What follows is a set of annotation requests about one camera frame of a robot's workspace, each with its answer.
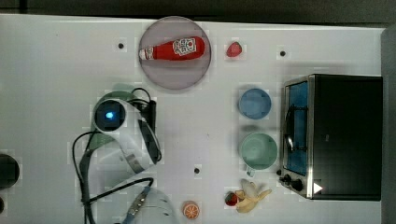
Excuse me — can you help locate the peeled toy banana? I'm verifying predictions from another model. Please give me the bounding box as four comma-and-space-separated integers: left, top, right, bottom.
234, 179, 272, 214

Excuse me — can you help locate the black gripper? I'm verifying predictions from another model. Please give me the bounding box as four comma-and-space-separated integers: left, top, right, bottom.
136, 100, 157, 132

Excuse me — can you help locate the black toaster oven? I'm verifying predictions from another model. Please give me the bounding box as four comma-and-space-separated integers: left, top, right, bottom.
276, 74, 383, 201

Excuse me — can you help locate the toy orange half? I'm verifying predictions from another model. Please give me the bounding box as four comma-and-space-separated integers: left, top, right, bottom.
182, 201, 200, 219

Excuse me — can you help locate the small red toy fruit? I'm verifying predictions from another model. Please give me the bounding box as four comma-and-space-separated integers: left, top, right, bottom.
225, 192, 238, 206

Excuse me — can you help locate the red ketchup bottle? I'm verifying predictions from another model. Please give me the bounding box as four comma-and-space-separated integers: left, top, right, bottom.
138, 36, 205, 61

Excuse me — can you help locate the green mug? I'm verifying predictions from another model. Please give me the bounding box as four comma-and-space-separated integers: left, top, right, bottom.
238, 133, 277, 177

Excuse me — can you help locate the blue cup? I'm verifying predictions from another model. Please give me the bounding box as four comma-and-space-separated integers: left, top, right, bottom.
238, 88, 272, 119

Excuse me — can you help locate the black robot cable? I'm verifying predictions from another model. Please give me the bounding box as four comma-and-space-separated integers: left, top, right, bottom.
72, 87, 155, 224

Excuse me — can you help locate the red toy strawberry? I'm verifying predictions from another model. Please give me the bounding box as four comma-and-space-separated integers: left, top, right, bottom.
226, 42, 243, 58

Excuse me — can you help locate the purple round plate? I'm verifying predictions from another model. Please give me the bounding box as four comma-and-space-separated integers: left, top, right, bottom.
137, 16, 211, 91

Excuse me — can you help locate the black cylindrical container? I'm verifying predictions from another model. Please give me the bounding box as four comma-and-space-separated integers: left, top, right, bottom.
0, 154, 20, 189

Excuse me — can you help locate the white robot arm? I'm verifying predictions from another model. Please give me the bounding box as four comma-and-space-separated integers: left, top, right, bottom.
74, 98, 179, 224

